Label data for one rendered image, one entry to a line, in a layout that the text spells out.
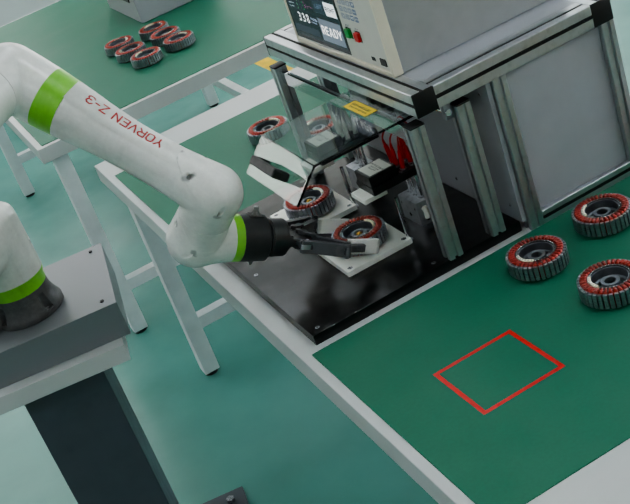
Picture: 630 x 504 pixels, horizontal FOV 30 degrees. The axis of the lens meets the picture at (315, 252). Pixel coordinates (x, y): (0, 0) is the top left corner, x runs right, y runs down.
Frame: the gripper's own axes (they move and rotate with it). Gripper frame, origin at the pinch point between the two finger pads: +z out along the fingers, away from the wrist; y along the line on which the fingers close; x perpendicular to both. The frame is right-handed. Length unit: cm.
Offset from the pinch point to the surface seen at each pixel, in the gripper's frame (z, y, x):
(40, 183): 15, 344, 82
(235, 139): 9, 91, 1
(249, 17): 49, 190, -20
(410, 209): 11.0, -0.3, -5.5
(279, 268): -12.0, 9.7, 9.9
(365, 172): -0.3, 0.0, -13.1
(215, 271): -19.3, 26.5, 16.1
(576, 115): 32.7, -20.1, -29.9
